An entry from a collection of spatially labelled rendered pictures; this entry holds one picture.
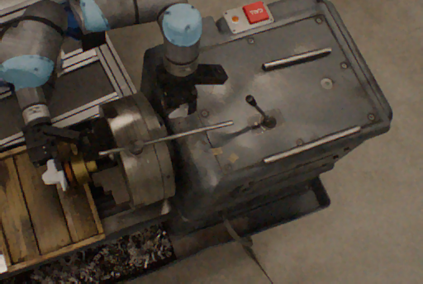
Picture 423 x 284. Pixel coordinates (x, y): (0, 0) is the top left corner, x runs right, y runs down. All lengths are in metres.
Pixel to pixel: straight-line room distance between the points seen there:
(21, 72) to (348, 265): 1.95
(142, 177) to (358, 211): 1.64
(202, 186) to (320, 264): 1.44
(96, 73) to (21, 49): 1.32
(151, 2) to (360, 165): 2.00
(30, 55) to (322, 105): 0.78
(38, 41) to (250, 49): 0.59
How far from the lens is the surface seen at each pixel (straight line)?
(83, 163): 1.48
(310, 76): 1.52
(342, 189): 2.84
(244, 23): 1.54
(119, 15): 1.09
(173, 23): 1.02
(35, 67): 1.27
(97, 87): 2.56
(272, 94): 1.46
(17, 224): 1.71
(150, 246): 2.00
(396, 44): 3.30
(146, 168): 1.39
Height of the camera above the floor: 2.54
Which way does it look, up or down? 68 degrees down
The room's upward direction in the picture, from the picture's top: 11 degrees clockwise
